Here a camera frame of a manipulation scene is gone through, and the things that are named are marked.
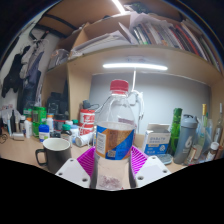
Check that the ceiling tube light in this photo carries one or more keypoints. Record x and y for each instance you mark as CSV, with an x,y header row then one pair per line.
x,y
118,6

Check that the green plastic container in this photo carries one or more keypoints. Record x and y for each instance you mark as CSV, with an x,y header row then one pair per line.
x,y
39,118

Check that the grey shaker bottle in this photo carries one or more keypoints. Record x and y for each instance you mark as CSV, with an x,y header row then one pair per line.
x,y
186,140

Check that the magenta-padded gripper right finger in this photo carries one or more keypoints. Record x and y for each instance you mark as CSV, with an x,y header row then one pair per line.
x,y
149,169

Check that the blue and white carton box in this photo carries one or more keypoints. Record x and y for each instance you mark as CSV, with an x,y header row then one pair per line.
x,y
156,141

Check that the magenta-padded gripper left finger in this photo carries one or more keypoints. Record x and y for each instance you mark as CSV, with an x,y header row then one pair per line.
x,y
73,170

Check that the clear bottle yellow cap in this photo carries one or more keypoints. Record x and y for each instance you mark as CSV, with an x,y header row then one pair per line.
x,y
203,133

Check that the green glass bottle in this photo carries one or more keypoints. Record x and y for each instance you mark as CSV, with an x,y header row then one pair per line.
x,y
175,128

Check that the black mug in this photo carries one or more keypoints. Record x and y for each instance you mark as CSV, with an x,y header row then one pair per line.
x,y
58,155

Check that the clear water bottle red cap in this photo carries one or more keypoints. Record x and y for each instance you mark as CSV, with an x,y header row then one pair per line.
x,y
114,140

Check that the red and white can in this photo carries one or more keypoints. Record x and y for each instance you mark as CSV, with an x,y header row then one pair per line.
x,y
86,121

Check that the clear glass bottle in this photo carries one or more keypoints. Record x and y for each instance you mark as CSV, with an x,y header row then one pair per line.
x,y
219,128

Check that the white light bar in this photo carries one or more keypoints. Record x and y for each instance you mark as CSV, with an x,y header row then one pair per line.
x,y
135,66

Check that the hanging dark clothes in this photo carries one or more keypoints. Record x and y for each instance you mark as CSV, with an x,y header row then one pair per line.
x,y
20,73

